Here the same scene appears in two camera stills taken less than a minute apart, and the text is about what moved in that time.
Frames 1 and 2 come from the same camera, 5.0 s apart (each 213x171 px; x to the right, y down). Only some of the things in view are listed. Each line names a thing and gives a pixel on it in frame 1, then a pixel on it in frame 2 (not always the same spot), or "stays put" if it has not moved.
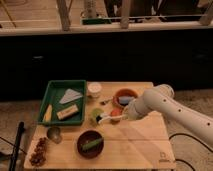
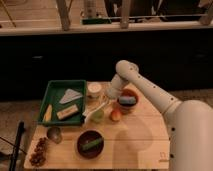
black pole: [16, 146] stays put
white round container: [94, 89] stays put
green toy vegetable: [84, 147] stays put
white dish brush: [102, 117] to [104, 102]
